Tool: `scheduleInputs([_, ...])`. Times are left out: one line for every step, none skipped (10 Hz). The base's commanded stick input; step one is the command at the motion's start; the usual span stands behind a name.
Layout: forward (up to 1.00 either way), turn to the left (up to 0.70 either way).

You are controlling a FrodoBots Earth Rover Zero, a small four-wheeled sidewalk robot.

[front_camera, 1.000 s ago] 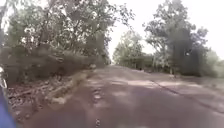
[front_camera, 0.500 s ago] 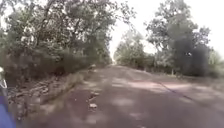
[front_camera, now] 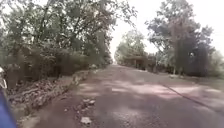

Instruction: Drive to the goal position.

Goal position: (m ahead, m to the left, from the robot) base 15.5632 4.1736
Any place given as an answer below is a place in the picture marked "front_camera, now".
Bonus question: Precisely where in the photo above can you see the grey asphalt road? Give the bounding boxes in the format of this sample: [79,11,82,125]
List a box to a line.
[29,63,224,128]

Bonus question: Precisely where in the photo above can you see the large dark trees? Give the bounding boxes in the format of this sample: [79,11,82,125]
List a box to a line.
[145,0,224,78]

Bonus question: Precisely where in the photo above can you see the group of pale green trees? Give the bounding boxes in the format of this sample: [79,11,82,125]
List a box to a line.
[114,29,148,68]

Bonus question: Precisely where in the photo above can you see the dirt verge with dry leaves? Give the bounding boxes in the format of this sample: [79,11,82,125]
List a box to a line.
[5,68,98,122]

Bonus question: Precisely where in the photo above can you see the wood of dense trees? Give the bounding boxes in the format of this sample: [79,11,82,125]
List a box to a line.
[0,0,138,88]

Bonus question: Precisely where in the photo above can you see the pale stone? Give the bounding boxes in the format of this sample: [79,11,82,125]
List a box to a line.
[79,116,93,126]

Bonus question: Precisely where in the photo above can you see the grass verge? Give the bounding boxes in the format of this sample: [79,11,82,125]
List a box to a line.
[159,71,224,84]

